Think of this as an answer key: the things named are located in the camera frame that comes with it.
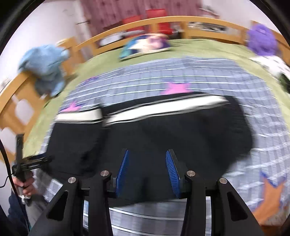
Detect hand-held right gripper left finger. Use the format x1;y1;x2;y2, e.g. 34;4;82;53
28;148;131;236

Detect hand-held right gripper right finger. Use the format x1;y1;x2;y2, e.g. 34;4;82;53
165;149;265;236

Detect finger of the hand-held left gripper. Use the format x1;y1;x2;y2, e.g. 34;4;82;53
28;156;53;170

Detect black pants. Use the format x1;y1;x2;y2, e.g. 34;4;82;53
45;92;253;208

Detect person's left hand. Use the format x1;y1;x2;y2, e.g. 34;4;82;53
13;176;35;198

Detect light blue fleece blanket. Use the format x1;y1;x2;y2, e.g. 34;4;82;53
18;44;69;97

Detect grey checked star quilt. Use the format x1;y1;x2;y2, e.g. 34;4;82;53
34;56;290;236

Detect green bed sheet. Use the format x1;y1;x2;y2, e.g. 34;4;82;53
23;37;290;155

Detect colourful geometric pillow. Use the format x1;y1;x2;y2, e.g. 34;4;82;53
119;33;171;60

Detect white flowered pillow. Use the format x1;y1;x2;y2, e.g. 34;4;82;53
249;54;290;79

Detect red chair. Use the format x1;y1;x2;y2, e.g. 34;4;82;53
122;15;145;32
146;9;173;34

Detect purple plush toy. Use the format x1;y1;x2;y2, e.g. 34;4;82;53
246;23;278;56

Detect maroon striped curtain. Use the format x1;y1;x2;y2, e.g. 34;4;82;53
80;0;203;37

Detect black cable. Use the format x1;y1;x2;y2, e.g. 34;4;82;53
0;139;14;189

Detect wooden bed frame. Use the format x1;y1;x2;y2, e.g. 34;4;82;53
0;15;290;159

